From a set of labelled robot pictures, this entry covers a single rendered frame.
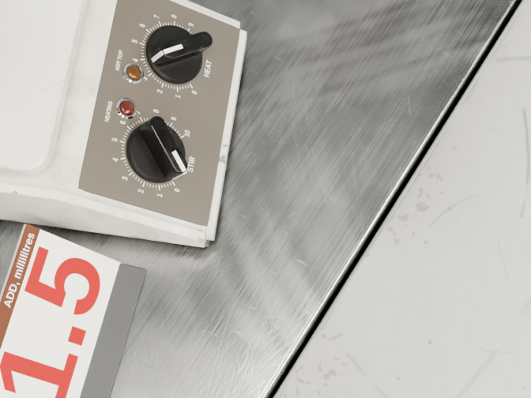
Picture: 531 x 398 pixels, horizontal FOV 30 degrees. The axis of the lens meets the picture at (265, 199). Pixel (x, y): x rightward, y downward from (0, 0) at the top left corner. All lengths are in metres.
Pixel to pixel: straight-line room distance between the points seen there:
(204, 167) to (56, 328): 0.11
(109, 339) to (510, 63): 0.28
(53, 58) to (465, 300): 0.25
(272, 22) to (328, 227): 0.13
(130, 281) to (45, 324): 0.05
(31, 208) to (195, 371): 0.12
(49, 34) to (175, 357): 0.18
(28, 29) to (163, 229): 0.12
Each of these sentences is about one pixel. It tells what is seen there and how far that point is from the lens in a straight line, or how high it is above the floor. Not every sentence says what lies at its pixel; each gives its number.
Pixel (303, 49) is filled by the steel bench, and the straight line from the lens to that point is 0.59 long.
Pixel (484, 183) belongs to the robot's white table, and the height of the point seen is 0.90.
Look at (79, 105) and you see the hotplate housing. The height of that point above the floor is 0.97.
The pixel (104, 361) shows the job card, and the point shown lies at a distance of 0.53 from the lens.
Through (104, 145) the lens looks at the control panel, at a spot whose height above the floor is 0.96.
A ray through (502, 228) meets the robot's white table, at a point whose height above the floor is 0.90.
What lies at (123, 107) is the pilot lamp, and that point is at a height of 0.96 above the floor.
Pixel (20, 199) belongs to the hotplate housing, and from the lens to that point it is 0.51.
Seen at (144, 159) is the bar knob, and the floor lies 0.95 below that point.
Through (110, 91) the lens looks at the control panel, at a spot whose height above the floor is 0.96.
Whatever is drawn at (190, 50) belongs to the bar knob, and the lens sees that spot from 0.52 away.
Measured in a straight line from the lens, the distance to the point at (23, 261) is 0.52.
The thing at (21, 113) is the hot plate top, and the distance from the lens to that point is 0.49.
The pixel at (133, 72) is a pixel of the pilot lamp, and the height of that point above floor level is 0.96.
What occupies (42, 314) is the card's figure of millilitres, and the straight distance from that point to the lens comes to 0.52.
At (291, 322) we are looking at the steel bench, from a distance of 0.54.
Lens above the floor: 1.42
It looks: 72 degrees down
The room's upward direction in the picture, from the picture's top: 2 degrees clockwise
